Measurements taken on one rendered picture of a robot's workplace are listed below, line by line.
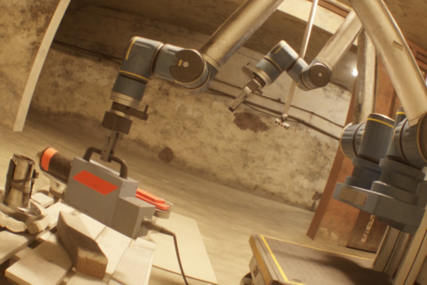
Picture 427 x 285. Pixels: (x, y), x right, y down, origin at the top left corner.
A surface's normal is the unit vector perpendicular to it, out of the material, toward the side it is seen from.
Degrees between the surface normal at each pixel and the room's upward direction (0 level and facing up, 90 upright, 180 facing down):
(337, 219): 90
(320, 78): 90
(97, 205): 90
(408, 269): 90
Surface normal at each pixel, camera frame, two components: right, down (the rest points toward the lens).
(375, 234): 0.06, 0.00
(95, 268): 0.45, 0.13
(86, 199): -0.23, -0.11
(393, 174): -0.70, -0.26
